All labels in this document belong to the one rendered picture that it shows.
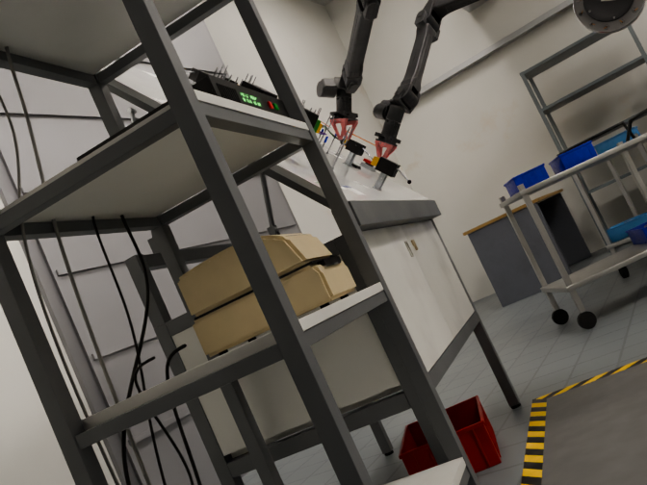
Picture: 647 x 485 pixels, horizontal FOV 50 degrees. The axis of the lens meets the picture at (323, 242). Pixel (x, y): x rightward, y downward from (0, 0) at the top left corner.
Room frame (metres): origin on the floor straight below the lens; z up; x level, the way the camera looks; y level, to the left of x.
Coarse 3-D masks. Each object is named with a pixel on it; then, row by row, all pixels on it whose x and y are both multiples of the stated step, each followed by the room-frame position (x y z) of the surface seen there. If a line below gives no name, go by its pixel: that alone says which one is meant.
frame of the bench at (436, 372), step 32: (352, 256) 1.65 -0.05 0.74; (480, 320) 2.75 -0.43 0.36; (448, 352) 2.04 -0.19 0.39; (192, 416) 1.83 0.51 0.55; (352, 416) 1.70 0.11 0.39; (384, 416) 1.68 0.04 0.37; (416, 416) 1.66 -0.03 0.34; (288, 448) 1.76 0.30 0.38; (384, 448) 2.91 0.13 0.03; (224, 480) 1.83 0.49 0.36
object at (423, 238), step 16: (416, 224) 2.43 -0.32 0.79; (432, 224) 2.72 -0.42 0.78; (416, 240) 2.32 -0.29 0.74; (432, 240) 2.58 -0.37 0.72; (416, 256) 2.21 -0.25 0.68; (432, 256) 2.45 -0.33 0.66; (448, 256) 2.72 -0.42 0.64; (432, 272) 2.33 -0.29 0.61; (448, 272) 2.57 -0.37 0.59; (432, 288) 2.23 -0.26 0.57; (448, 288) 2.45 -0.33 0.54; (448, 304) 2.33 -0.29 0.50; (464, 304) 2.59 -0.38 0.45; (448, 320) 2.23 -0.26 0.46; (464, 320) 2.46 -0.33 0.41
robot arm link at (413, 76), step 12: (420, 12) 2.56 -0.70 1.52; (420, 24) 2.53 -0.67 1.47; (420, 36) 2.53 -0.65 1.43; (432, 36) 2.55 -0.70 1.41; (420, 48) 2.49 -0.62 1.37; (420, 60) 2.47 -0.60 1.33; (408, 72) 2.46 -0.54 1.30; (420, 72) 2.46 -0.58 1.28; (408, 84) 2.40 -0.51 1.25; (420, 84) 2.45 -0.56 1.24; (408, 96) 2.40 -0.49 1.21; (408, 108) 2.43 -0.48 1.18
